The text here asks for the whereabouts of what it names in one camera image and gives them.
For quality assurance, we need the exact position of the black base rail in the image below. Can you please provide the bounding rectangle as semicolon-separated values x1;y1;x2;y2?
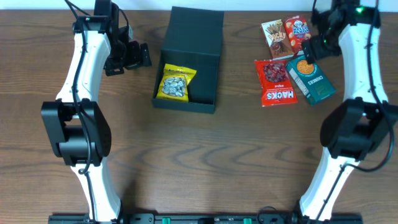
47;212;363;224

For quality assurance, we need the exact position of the yellow Hacks candy bag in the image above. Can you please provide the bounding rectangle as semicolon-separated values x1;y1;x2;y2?
156;63;197;103

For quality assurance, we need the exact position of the teal Chunkies box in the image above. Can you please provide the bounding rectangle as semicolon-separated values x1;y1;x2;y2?
286;55;336;105

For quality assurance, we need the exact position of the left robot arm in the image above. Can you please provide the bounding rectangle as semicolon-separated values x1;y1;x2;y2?
41;0;153;223

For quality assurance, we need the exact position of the black gift box with lid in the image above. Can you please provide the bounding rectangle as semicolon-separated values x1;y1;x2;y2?
152;6;224;114

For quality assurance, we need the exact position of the brown Pocky box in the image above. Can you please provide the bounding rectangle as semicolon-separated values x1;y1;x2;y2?
261;19;294;60

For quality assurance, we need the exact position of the red Hello Panda box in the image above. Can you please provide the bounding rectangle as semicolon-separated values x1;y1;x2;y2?
282;15;312;55

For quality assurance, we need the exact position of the red Hacks candy bag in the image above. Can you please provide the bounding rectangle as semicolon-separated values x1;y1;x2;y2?
254;60;297;106

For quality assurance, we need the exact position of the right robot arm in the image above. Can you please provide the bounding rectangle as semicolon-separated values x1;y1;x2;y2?
290;0;397;223

